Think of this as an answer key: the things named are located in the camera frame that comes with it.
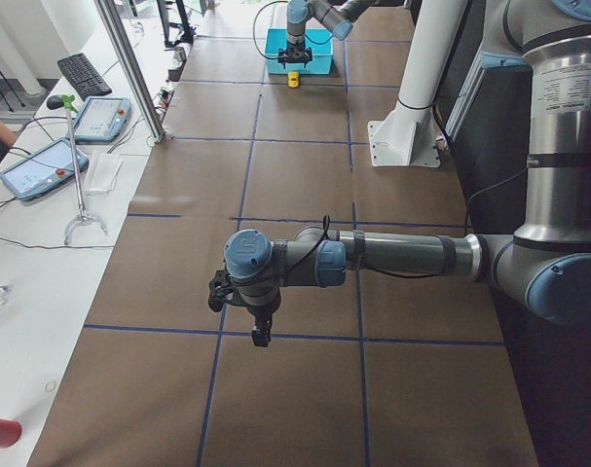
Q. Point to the red cylinder object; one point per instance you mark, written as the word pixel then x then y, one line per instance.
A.
pixel 10 432

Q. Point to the light blue plastic bin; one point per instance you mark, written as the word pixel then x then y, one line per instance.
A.
pixel 318 40

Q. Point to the blue teach pendant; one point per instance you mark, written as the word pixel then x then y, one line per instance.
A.
pixel 41 173
pixel 101 119

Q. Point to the near blue teach pendant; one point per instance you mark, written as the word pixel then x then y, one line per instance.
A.
pixel 41 173

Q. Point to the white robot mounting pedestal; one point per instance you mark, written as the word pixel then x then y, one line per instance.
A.
pixel 406 137

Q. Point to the black computer keyboard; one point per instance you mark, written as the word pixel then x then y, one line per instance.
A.
pixel 82 76

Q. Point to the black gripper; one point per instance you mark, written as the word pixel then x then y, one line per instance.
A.
pixel 259 313
pixel 294 45

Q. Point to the metal reacher grabber tool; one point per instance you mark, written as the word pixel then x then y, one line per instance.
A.
pixel 84 216

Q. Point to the white folded cloth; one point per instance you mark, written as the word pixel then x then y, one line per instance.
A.
pixel 102 173

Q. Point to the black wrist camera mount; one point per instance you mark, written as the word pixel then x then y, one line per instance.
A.
pixel 221 291

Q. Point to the far blue teach pendant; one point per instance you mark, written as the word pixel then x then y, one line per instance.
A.
pixel 101 119

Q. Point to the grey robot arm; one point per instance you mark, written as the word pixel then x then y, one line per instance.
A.
pixel 338 21
pixel 545 264

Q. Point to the aluminium frame post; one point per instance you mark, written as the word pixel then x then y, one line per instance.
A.
pixel 125 54

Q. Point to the yellow beetle toy car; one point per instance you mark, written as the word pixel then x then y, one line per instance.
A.
pixel 293 80

